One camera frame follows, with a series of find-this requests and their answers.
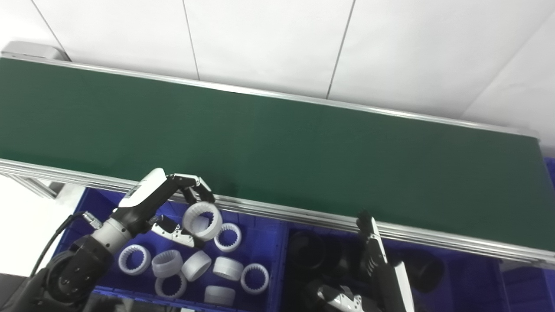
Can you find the blue bin with white parts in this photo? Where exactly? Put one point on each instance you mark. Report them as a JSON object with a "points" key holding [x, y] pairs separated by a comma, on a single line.
{"points": [[260, 242]]}

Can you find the green conveyor belt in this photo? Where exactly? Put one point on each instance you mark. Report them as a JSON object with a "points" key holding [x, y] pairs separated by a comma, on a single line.
{"points": [[282, 151], [303, 216]]}

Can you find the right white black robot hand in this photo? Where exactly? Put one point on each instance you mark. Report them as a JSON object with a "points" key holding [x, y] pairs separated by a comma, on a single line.
{"points": [[390, 286]]}

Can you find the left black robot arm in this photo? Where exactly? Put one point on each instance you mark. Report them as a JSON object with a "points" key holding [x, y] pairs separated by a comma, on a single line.
{"points": [[78, 268]]}

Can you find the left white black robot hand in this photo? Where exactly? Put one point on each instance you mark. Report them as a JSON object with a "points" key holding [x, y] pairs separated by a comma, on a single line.
{"points": [[143, 203]]}

